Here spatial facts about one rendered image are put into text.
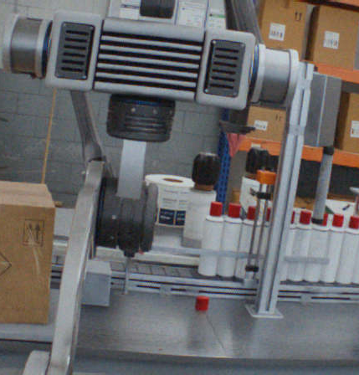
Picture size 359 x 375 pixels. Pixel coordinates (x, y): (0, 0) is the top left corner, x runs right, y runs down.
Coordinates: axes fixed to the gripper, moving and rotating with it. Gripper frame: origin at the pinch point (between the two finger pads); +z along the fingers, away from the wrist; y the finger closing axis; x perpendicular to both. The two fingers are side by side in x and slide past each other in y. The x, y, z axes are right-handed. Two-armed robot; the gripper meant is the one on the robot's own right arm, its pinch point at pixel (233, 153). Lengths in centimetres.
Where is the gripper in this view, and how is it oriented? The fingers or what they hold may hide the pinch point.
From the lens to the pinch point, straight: 211.0
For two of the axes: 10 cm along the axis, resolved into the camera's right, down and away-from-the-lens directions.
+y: -9.6, -1.0, -2.4
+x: 2.1, 2.4, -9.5
